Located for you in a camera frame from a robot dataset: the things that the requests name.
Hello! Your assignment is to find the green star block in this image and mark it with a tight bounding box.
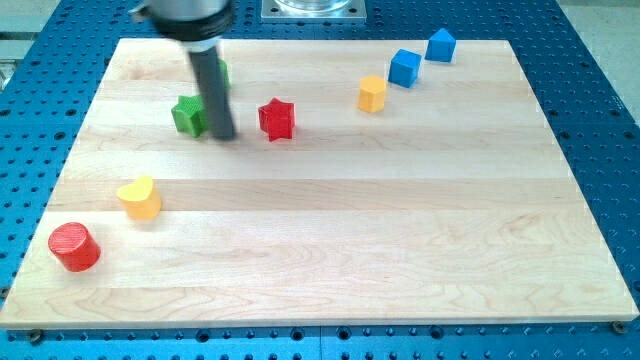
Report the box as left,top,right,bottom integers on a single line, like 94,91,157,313
171,95,208,138

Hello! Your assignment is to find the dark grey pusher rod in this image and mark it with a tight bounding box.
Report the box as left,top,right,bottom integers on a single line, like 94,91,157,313
189,46,236,141

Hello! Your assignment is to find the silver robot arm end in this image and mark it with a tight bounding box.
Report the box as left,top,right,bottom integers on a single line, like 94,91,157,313
128,0,234,52

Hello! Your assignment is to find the red star block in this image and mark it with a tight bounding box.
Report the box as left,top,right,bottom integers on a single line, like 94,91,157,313
258,98,295,141

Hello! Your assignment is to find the yellow heart block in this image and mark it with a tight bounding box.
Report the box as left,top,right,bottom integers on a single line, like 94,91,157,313
116,175,162,220

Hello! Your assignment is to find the light wooden board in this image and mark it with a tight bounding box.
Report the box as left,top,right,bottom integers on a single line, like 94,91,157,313
1,39,638,329

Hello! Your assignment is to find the yellow hexagon block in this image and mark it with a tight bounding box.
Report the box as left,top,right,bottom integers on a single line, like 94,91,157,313
358,75,387,113

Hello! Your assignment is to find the green block behind rod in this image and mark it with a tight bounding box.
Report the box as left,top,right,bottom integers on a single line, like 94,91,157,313
219,59,231,91

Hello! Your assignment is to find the blue cube block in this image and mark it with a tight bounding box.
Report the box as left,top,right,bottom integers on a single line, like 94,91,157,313
388,49,421,88

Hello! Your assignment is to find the blue pentagon block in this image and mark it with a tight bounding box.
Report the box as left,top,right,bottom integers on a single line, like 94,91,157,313
425,28,457,63

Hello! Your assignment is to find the red cylinder block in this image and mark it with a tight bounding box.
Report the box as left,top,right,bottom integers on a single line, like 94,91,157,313
48,222,101,272

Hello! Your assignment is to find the left board clamp screw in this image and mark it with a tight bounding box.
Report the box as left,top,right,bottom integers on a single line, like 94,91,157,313
26,329,45,346

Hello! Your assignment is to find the board clamp screw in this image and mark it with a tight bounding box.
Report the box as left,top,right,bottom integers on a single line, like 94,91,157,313
26,329,45,346
610,321,627,335

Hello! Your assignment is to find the right board clamp screw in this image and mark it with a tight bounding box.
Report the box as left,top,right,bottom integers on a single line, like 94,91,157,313
610,321,627,335

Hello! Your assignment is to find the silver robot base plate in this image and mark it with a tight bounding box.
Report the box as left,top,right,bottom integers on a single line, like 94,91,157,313
261,0,367,22

